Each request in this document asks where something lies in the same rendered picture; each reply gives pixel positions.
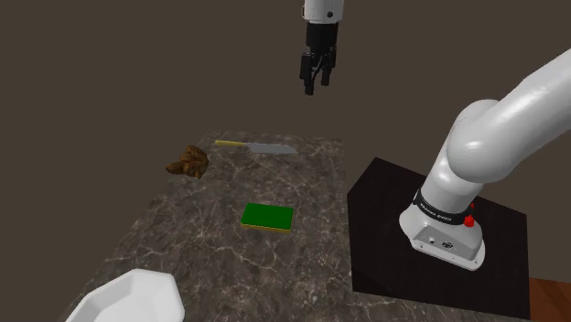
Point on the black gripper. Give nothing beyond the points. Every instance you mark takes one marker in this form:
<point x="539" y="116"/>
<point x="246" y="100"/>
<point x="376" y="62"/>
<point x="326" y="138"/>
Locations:
<point x="320" y="35"/>

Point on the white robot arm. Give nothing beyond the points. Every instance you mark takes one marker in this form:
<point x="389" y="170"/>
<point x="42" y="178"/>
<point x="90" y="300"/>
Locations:
<point x="486" y="147"/>

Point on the green and yellow sponge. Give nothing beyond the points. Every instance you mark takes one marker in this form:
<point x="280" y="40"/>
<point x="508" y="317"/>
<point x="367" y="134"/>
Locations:
<point x="267" y="216"/>

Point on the brown lumpy root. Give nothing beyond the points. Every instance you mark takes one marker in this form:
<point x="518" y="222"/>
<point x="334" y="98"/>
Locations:
<point x="191" y="163"/>

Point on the dark robot stand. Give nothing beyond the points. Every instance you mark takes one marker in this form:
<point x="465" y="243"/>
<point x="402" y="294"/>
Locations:
<point x="428" y="263"/>

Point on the white angular bowl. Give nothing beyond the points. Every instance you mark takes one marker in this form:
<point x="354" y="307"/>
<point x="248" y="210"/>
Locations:
<point x="134" y="299"/>

